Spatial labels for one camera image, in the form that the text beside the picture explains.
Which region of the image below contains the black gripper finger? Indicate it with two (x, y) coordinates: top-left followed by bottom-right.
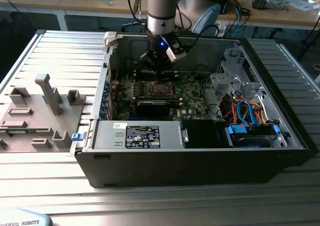
(159, 59), (175, 76)
(138, 50), (162, 76)

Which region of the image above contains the metal socket cover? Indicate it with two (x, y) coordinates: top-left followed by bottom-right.
(148, 81), (176, 98)

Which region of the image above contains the beige case latch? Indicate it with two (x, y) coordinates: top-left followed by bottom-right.
(103, 32), (118, 48)

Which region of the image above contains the black graphics card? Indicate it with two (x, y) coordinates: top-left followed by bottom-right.
(131, 98), (181, 116)

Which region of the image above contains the green motherboard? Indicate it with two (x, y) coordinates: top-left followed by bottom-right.
(109, 72), (210, 120)

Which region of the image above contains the silver metal drive cage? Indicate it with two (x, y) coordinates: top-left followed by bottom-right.
(209, 48), (263, 96)

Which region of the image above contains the black plastic shroud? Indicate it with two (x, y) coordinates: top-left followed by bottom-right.
(181, 119), (235, 149)

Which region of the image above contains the grey power supply unit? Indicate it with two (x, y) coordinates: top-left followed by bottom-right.
(91, 120), (185, 150)

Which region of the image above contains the wooden desk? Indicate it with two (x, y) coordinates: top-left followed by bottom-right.
(0, 0), (151, 31)
(212, 0), (320, 33)

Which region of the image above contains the hard disk in blue carrier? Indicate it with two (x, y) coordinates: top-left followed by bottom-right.
(224, 124), (281, 148)

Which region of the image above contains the black PC case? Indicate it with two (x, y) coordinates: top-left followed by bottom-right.
(74, 32), (313, 189)

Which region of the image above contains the copper heatsink cooler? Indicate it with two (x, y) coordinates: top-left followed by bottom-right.
(251, 0), (286, 11)

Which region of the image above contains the grey parts rack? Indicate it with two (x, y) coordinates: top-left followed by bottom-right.
(0, 73), (87, 153)

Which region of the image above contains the pale blue teach pendant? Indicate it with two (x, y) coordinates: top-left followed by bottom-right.
(0, 208), (53, 226)

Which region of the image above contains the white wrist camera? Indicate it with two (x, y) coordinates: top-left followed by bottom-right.
(164, 37), (188, 63)

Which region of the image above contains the red wire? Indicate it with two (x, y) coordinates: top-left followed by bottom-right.
(109, 65), (120, 80)

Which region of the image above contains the black camera cable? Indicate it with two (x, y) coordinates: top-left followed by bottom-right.
(184, 24), (221, 52)

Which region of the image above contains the blue wire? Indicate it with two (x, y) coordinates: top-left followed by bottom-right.
(236, 99), (261, 128)

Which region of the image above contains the orange wire bundle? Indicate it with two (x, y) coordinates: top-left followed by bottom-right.
(222, 98), (268, 125)

